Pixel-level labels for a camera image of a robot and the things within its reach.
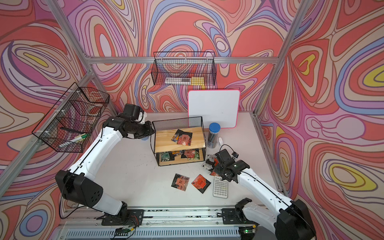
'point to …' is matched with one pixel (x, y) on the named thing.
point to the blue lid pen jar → (212, 138)
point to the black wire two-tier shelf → (165, 129)
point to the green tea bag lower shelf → (165, 156)
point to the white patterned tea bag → (207, 165)
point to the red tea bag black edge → (180, 182)
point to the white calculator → (220, 188)
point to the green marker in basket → (79, 138)
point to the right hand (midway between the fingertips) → (219, 174)
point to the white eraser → (220, 142)
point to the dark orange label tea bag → (175, 137)
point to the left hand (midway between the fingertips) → (155, 131)
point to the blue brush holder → (145, 138)
